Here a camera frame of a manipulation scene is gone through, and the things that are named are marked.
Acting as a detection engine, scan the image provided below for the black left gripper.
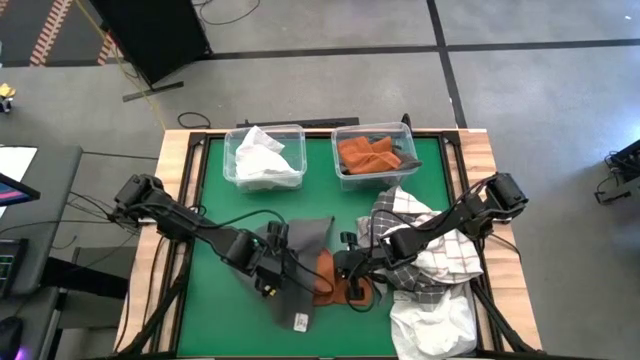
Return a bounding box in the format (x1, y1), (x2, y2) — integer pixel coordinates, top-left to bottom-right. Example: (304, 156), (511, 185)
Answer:
(249, 223), (302, 299)

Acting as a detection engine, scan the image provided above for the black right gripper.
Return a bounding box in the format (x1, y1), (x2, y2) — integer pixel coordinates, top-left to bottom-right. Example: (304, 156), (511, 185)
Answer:
(333, 231), (390, 301)

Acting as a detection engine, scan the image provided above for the orange towel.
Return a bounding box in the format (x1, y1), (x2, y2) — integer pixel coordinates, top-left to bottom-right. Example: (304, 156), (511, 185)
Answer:
(312, 247), (377, 308)
(337, 135), (403, 176)

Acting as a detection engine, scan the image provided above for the dark grey plaid towel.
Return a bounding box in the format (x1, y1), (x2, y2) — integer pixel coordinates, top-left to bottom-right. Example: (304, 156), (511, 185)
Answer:
(357, 187), (454, 306)

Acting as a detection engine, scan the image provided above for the clear plastic bin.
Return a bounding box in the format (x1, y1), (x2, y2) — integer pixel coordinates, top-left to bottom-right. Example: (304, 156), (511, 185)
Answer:
(330, 121), (421, 192)
(222, 123), (308, 194)

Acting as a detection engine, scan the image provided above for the green table mat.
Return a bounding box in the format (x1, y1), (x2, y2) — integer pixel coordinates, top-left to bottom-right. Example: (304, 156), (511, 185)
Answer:
(175, 137), (479, 357)

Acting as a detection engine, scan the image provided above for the black power strip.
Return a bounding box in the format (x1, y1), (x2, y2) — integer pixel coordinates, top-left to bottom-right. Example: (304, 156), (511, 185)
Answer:
(236, 117), (361, 130)

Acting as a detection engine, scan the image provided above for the wooden table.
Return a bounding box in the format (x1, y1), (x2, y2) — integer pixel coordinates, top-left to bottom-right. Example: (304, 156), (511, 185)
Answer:
(113, 127), (544, 360)

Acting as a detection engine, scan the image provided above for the black floor box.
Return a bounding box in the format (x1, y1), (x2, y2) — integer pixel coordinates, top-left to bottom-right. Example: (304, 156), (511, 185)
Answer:
(42, 257), (130, 301)

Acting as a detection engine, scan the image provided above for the grey desk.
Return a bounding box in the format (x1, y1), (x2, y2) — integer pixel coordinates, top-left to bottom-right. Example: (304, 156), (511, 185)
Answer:
(0, 144), (84, 360)

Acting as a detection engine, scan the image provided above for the black partition panel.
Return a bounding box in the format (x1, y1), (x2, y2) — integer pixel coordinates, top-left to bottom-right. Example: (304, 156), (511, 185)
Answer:
(89, 0), (214, 103)

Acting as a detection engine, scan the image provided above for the backlit keyboard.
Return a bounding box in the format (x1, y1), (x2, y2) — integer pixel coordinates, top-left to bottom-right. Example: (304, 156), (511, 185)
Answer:
(0, 238), (30, 300)

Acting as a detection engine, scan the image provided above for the computer monitor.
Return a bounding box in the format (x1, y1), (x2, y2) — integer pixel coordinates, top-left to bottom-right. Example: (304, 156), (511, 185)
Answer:
(0, 172), (42, 208)

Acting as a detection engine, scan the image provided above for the black computer mouse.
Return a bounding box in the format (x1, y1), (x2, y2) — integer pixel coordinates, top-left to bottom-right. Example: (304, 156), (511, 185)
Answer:
(0, 315), (25, 360)

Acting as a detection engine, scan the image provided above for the white paper sheet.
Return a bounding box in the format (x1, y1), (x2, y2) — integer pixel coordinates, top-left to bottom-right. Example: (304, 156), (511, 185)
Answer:
(0, 145), (39, 184)

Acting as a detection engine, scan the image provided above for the small yellow floor object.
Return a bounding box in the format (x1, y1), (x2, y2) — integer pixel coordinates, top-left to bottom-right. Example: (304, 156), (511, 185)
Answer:
(0, 82), (17, 114)

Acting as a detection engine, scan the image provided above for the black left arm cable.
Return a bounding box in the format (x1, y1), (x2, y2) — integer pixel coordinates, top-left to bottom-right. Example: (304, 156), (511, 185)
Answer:
(187, 203), (335, 297)

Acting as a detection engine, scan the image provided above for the black metal table frame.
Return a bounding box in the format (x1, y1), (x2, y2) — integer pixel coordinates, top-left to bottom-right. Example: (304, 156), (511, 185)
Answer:
(169, 130), (501, 359)

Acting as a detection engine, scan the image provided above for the black frame strut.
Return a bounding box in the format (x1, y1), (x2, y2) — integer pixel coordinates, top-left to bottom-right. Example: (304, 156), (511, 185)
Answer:
(117, 234), (194, 357)
(467, 279), (544, 355)

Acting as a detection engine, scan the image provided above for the black floor cable loop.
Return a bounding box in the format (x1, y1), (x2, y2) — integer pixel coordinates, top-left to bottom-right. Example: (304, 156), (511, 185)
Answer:
(177, 111), (213, 130)

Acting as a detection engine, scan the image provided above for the yellow power cord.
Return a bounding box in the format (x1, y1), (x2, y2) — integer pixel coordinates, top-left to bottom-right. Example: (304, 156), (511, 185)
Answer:
(74, 0), (167, 132)

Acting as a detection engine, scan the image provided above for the black equipment with cables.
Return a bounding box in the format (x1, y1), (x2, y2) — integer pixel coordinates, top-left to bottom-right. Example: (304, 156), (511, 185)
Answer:
(593, 138), (640, 206)

